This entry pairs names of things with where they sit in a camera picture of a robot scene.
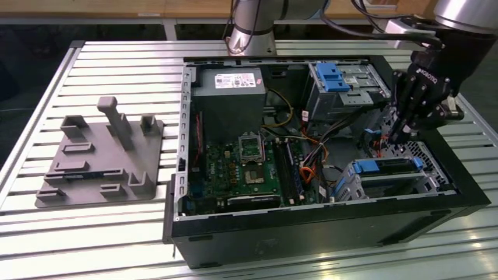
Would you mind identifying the metal disk bay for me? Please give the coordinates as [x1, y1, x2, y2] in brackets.
[337, 156, 458, 202]

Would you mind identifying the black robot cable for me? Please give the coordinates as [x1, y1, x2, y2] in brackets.
[318, 0, 448, 50]

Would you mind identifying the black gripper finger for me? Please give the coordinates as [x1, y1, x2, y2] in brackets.
[404, 97, 465, 137]
[390, 69, 421, 144]

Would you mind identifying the blue plastic drive latch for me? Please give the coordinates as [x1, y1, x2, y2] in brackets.
[316, 62, 352, 92]

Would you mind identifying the green RAM stick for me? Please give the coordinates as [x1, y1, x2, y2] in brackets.
[65, 172, 106, 179]

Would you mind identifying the metal socket cover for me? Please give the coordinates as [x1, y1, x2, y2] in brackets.
[238, 131, 266, 164]

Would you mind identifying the hard disk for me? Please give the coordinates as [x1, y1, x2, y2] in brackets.
[352, 156, 425, 176]

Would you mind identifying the blue disk data wire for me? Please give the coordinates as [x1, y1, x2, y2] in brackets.
[364, 128, 386, 146]

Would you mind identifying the green motherboard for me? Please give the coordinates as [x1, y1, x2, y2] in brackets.
[189, 128, 324, 211]

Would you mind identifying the black graphics card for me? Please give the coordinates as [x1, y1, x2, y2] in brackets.
[225, 194, 281, 208]

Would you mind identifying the wooden workbench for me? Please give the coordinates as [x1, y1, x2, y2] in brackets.
[0, 0, 402, 40]

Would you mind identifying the black RAM slot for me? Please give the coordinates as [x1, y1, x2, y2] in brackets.
[284, 138, 300, 205]
[272, 137, 285, 205]

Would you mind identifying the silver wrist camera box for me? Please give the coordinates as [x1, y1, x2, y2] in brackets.
[384, 17, 448, 52]

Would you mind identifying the grey power supply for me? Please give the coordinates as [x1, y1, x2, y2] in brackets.
[193, 66, 268, 144]

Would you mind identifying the grey parts rack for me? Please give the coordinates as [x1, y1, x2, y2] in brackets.
[35, 96, 167, 209]

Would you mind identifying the black PC case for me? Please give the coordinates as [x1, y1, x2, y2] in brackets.
[162, 54, 492, 271]

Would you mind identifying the yellow black wire bundle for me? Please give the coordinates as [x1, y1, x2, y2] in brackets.
[261, 87, 294, 129]

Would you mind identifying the square chipset chip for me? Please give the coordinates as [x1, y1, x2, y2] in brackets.
[244, 168, 268, 185]

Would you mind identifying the metal optical drive cage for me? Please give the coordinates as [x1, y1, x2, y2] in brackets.
[305, 61, 393, 129]

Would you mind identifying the thick black wire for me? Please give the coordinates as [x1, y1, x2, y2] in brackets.
[318, 103, 390, 144]

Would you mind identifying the orange red black wire bundle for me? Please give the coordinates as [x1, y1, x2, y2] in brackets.
[298, 128, 338, 187]

